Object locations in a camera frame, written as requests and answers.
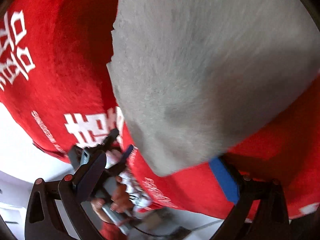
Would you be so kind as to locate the grey knitted garment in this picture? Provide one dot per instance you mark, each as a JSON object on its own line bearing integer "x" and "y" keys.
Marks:
{"x": 193, "y": 78}

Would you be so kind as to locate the person's left hand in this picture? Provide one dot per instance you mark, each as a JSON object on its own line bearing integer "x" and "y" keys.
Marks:
{"x": 121, "y": 202}

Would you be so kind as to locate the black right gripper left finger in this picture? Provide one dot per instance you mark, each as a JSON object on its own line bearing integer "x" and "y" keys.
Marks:
{"x": 43, "y": 220}

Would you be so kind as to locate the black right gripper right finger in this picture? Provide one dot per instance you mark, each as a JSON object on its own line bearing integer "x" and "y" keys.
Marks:
{"x": 259, "y": 211}

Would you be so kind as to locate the red bedspread with white print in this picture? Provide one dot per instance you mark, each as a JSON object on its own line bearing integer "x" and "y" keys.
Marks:
{"x": 56, "y": 85}

